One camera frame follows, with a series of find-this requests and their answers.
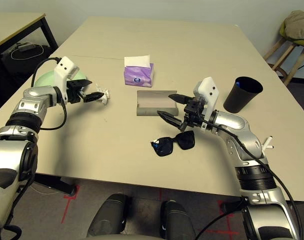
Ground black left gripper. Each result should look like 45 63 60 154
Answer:
66 79 104 105

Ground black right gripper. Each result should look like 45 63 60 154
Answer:
156 93 208 132

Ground white tissue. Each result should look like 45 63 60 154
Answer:
95 84 110 106

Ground grey glasses case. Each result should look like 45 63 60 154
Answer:
136 89 179 118

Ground black sunglasses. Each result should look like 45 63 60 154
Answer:
150 130 195 158

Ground light green plate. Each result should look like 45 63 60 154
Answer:
33 69 89 91

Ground white marker blue cap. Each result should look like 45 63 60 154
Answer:
262 136 273 151

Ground purple tissue pack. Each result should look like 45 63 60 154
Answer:
123 53 155 88

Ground black plastic cup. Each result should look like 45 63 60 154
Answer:
223 76 264 113

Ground black bag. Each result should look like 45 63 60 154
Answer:
1 43 53 76

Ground white power adapter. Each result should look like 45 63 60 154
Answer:
16 42 35 53

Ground black table foot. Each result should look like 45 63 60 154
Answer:
34 173 76 197
220 197 245 213

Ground wooden side table black legs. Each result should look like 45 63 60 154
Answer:
0 12 59 60

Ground grey right robot leg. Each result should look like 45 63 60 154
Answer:
160 199 196 240

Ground grey robot leg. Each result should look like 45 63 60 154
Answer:
160 199 196 240
88 193 132 237

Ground grey left robot leg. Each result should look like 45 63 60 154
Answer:
88 193 132 237

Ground wooden stool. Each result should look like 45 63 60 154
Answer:
263 37 304 86

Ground yellow-green seat cushion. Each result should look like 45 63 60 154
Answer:
278 19 304 48

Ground beige cloth bundle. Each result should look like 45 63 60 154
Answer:
284 9 304 42

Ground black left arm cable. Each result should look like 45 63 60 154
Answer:
31 57 68 131

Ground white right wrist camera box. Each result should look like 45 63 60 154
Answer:
193 77 220 132

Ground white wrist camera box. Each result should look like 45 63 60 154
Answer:
53 56 79 103
193 77 220 132

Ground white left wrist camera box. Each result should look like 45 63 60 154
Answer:
53 56 79 103

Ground thin white cable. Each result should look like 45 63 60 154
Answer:
10 44 45 61

